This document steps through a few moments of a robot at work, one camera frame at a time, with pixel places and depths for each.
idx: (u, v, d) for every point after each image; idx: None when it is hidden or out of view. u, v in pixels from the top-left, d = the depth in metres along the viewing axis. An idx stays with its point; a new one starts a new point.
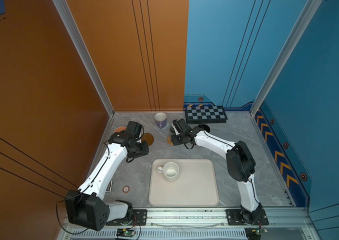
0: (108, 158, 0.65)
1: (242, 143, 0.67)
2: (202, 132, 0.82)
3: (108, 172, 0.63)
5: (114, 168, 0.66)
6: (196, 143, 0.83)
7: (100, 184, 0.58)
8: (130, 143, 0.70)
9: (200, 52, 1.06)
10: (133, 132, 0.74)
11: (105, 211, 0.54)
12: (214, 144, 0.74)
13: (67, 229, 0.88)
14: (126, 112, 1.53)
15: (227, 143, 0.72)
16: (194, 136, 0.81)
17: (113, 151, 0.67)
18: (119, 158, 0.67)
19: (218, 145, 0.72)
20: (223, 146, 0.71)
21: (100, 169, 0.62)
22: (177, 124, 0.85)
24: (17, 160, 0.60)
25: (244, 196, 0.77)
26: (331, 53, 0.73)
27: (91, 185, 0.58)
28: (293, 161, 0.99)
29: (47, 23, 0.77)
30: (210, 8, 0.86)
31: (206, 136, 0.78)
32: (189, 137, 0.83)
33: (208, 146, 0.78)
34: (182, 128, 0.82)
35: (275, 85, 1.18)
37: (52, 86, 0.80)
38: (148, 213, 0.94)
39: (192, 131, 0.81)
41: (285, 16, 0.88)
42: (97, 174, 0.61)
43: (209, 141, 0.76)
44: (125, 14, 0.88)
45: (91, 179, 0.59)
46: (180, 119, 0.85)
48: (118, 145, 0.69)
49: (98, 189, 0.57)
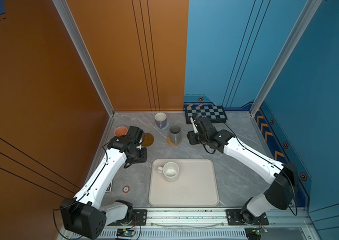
0: (106, 165, 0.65)
1: (291, 166, 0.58)
2: (236, 139, 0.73)
3: (105, 180, 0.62)
5: (112, 175, 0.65)
6: (225, 151, 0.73)
7: (97, 192, 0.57)
8: (130, 148, 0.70)
9: (200, 52, 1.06)
10: (134, 137, 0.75)
11: (102, 220, 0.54)
12: (256, 163, 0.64)
13: (65, 234, 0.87)
14: (126, 112, 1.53)
15: (272, 163, 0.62)
16: (223, 142, 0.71)
17: (111, 157, 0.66)
18: (118, 164, 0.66)
19: (261, 165, 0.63)
20: (267, 166, 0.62)
21: (97, 177, 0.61)
22: (201, 125, 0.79)
24: (17, 160, 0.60)
25: (255, 205, 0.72)
26: (331, 53, 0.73)
27: (87, 193, 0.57)
28: (293, 161, 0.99)
29: (46, 22, 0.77)
30: (210, 8, 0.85)
31: (242, 147, 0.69)
32: (215, 142, 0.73)
33: (242, 159, 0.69)
34: (207, 129, 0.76)
35: (275, 85, 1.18)
37: (51, 85, 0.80)
38: (148, 213, 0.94)
39: (220, 137, 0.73)
41: (285, 16, 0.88)
42: (94, 182, 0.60)
43: (245, 155, 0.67)
44: (125, 14, 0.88)
45: (87, 187, 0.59)
46: (204, 120, 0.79)
48: (117, 151, 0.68)
49: (94, 198, 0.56)
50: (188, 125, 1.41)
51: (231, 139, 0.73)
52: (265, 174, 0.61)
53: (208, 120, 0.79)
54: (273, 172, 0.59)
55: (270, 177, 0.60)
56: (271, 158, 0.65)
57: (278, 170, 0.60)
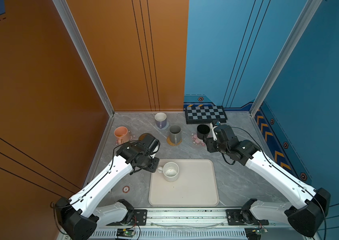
0: (108, 173, 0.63)
1: (324, 192, 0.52)
2: (262, 154, 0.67)
3: (103, 189, 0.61)
5: (111, 185, 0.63)
6: (246, 163, 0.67)
7: (90, 201, 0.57)
8: (137, 159, 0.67)
9: (200, 52, 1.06)
10: (146, 148, 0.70)
11: (90, 227, 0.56)
12: (284, 184, 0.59)
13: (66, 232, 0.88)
14: (126, 112, 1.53)
15: (303, 187, 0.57)
16: (247, 155, 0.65)
17: (115, 166, 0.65)
18: (119, 175, 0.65)
19: (289, 187, 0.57)
20: (297, 190, 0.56)
21: (96, 184, 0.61)
22: (222, 134, 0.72)
24: (17, 160, 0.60)
25: (265, 212, 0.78)
26: (331, 53, 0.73)
27: (81, 199, 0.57)
28: (293, 161, 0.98)
29: (46, 22, 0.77)
30: (210, 8, 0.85)
31: (269, 164, 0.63)
32: (238, 154, 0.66)
33: (267, 176, 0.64)
34: (228, 139, 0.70)
35: (275, 85, 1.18)
37: (51, 85, 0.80)
38: (148, 213, 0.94)
39: (244, 149, 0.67)
41: (285, 16, 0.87)
42: (91, 189, 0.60)
43: (272, 174, 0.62)
44: (124, 14, 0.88)
45: (83, 192, 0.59)
46: (226, 128, 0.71)
48: (124, 160, 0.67)
49: (85, 207, 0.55)
50: (188, 125, 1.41)
51: (256, 153, 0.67)
52: (294, 198, 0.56)
53: (230, 127, 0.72)
54: (303, 197, 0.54)
55: (299, 203, 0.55)
56: (302, 181, 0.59)
57: (310, 196, 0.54)
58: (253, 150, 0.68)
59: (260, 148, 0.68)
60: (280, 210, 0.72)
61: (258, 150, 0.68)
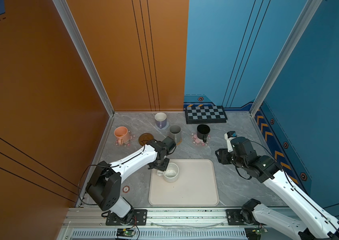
0: (140, 153, 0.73)
1: None
2: (283, 174, 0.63)
3: (136, 164, 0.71)
5: (142, 164, 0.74)
6: (265, 181, 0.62)
7: (126, 169, 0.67)
8: (161, 153, 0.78)
9: (200, 52, 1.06)
10: (168, 145, 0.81)
11: (115, 197, 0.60)
12: (307, 212, 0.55)
13: (68, 229, 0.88)
14: (126, 112, 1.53)
15: (327, 218, 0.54)
16: (268, 174, 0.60)
17: (146, 151, 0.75)
18: (147, 160, 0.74)
19: (312, 216, 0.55)
20: (320, 221, 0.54)
21: (131, 158, 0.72)
22: (240, 147, 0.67)
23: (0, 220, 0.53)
24: (18, 160, 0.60)
25: (275, 222, 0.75)
26: (331, 53, 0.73)
27: (120, 166, 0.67)
28: (293, 161, 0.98)
29: (46, 22, 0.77)
30: (210, 8, 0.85)
31: (290, 188, 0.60)
32: (257, 171, 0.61)
33: (285, 199, 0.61)
34: (246, 153, 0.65)
35: (275, 85, 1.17)
37: (51, 85, 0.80)
38: (148, 213, 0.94)
39: (265, 167, 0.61)
41: (285, 15, 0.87)
42: (127, 160, 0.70)
43: (293, 198, 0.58)
44: (124, 14, 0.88)
45: (121, 161, 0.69)
46: (244, 141, 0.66)
48: (152, 148, 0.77)
49: (123, 172, 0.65)
50: (188, 125, 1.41)
51: (277, 172, 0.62)
52: (316, 228, 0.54)
53: (248, 140, 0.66)
54: (327, 229, 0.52)
55: (321, 234, 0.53)
56: (325, 210, 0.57)
57: (333, 228, 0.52)
58: (274, 169, 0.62)
59: (281, 168, 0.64)
60: (293, 229, 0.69)
61: (279, 170, 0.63)
